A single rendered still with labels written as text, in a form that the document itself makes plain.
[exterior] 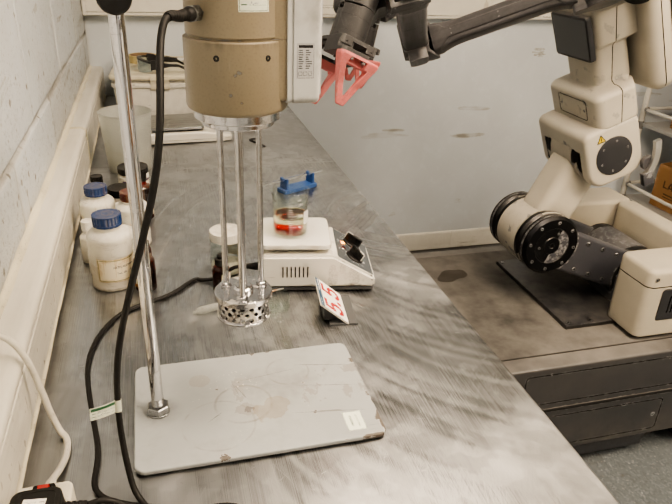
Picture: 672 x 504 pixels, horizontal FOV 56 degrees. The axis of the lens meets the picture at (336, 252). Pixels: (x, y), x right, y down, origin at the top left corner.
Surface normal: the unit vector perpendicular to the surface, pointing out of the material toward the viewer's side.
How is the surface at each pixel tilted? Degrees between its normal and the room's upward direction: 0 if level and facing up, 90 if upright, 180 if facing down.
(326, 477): 0
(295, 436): 0
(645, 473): 0
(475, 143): 90
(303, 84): 90
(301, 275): 90
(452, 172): 90
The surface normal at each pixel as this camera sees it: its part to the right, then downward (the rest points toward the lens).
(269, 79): 0.68, 0.35
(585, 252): 0.26, 0.44
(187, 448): 0.04, -0.90
